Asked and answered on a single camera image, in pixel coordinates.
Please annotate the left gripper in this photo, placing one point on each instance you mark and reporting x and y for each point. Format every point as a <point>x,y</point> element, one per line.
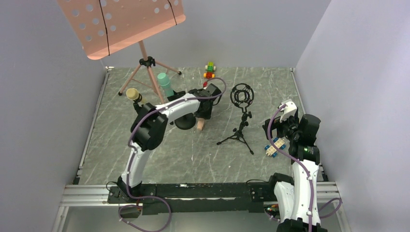
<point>204,112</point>

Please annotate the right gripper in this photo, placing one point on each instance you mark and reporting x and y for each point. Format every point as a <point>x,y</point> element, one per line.
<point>270,128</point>

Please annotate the pink toy microphone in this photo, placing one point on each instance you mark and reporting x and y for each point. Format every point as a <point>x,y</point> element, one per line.
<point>200,124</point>

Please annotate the black mic stand with clip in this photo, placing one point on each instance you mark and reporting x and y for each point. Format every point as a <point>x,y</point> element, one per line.
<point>185,122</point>

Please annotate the black shock-mount boom stand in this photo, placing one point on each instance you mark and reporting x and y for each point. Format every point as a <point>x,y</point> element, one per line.
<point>242,96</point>

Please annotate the green toy microphone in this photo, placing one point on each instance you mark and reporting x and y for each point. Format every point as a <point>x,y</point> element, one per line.
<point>165,83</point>

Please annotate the yellow toy microphone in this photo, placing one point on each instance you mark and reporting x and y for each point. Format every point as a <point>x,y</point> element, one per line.
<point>134,95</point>

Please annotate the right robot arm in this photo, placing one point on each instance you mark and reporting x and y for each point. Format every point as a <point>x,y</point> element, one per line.
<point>297,194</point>

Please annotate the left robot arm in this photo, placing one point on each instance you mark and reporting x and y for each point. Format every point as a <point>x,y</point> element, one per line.
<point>148,129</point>

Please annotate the pink music stand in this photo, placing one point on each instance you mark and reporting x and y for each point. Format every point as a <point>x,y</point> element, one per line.
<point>104,27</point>

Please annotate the green red brick car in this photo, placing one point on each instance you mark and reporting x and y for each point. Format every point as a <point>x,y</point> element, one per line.
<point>209,70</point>

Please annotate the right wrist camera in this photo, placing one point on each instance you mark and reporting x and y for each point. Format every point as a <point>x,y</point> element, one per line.
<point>288,109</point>

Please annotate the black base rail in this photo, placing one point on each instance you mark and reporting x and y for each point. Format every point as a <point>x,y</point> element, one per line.
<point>252,197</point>

